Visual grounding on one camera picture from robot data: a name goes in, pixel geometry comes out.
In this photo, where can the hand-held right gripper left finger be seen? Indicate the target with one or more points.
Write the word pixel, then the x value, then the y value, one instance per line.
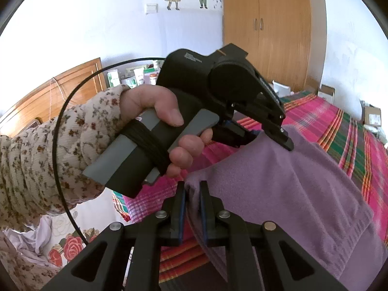
pixel 182 218

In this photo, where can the person's left hand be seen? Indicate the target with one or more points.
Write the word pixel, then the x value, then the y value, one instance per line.
pixel 148 100

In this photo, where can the purple fleece garment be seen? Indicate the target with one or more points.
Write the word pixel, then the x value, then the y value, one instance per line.
pixel 288 203

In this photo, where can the pink plaid bed sheet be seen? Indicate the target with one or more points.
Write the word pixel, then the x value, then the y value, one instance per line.
pixel 333 124

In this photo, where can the small white box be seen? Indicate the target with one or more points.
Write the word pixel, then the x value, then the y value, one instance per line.
pixel 326 94
pixel 280 89

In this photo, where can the person's left forearm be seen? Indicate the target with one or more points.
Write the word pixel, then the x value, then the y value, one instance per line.
pixel 45 163

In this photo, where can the group of white green bottles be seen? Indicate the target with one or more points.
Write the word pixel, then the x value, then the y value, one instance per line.
pixel 133 77

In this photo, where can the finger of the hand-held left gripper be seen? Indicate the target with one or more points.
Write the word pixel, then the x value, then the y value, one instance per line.
pixel 275 118
pixel 233 135

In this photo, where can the white floral quilt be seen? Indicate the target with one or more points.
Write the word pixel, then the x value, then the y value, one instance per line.
pixel 69 245

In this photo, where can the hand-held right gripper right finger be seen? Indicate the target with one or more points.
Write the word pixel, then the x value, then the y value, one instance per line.
pixel 204 218

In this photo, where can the person's floral clothing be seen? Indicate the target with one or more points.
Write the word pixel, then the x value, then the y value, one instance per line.
pixel 18 266

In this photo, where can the white wall switch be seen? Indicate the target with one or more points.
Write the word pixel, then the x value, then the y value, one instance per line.
pixel 151 8

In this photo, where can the wooden wardrobe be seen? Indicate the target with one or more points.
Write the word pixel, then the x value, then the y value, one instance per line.
pixel 272 30

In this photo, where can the brown cardboard box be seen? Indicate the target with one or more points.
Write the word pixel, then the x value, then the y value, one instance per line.
pixel 371 113

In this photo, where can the wooden headboard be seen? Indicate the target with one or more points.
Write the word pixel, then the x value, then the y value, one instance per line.
pixel 45 100

